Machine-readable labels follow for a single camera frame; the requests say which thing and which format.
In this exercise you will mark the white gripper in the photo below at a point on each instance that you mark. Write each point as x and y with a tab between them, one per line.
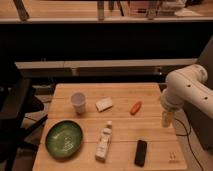
167	118

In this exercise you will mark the white sponge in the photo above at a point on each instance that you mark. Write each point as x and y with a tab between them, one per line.
104	104

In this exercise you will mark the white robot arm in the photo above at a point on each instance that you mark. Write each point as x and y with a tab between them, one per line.
186	84

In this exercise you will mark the white ceramic cup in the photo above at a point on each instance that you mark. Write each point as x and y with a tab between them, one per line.
78	101

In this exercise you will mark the orange carrot toy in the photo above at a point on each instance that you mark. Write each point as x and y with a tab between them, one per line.
135	108

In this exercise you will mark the black rectangular device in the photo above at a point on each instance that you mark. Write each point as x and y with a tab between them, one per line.
140	154

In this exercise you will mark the white plastic bottle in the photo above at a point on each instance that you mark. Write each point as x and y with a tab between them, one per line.
104	142

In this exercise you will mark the green plate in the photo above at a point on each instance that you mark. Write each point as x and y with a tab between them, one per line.
64	139

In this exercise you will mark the dark side furniture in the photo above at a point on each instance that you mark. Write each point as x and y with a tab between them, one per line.
17	97

